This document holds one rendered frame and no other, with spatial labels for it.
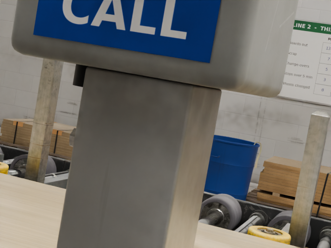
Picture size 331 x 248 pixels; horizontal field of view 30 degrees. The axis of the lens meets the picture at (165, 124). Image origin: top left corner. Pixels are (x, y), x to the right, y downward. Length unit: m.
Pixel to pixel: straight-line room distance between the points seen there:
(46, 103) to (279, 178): 4.80
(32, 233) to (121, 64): 0.76
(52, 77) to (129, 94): 1.27
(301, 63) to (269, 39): 7.20
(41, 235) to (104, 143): 0.73
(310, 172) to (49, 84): 0.62
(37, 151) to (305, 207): 0.62
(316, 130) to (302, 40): 6.16
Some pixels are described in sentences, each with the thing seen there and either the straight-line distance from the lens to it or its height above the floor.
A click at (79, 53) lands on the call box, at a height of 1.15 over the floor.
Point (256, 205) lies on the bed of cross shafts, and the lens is 1.83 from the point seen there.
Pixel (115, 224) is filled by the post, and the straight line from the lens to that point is 0.19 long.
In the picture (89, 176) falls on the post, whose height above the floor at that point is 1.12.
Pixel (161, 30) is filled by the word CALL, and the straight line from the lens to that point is 0.16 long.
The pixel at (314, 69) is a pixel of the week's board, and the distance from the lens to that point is 7.36.
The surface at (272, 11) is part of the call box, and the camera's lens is 0.18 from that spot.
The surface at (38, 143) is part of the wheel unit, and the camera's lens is 1.47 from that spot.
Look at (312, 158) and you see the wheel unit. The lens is 1.27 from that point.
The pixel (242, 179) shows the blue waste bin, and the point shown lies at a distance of 5.82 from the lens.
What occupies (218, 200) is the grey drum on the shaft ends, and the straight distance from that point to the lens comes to 1.72.
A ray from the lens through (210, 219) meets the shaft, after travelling 1.64.
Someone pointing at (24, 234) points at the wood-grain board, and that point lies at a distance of 0.91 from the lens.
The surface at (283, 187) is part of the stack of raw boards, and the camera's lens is 6.11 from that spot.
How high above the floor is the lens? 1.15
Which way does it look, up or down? 4 degrees down
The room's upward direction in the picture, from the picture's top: 10 degrees clockwise
